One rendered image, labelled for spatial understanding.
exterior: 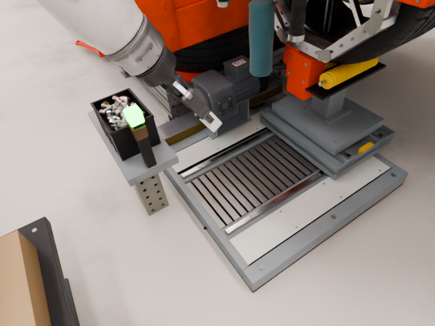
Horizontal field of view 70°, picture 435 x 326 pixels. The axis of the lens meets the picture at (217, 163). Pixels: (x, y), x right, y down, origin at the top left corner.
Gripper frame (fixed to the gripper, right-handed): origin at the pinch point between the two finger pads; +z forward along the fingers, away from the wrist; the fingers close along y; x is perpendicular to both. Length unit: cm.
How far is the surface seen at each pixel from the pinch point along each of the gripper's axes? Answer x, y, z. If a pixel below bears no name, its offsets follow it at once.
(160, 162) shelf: -18.5, -21.4, 16.7
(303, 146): 23, -22, 74
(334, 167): 22, -4, 74
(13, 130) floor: -79, -152, 25
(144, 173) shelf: -24.1, -20.5, 13.9
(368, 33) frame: 47, 0, 23
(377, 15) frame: 50, 1, 19
